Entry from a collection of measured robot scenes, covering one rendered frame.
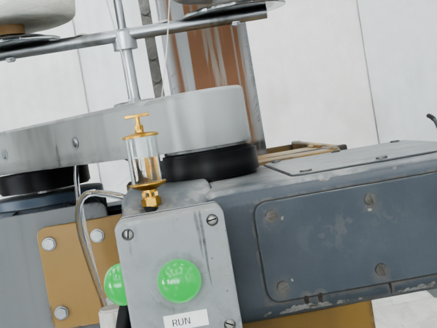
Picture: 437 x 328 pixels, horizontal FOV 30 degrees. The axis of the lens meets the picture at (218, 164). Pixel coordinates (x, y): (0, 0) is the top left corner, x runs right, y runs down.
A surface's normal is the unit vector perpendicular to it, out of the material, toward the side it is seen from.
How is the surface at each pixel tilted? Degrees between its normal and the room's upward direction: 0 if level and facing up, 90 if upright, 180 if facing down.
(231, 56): 90
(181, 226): 90
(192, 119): 90
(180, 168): 90
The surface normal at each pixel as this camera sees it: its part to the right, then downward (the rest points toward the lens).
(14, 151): -0.73, 0.16
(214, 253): 0.06, 0.04
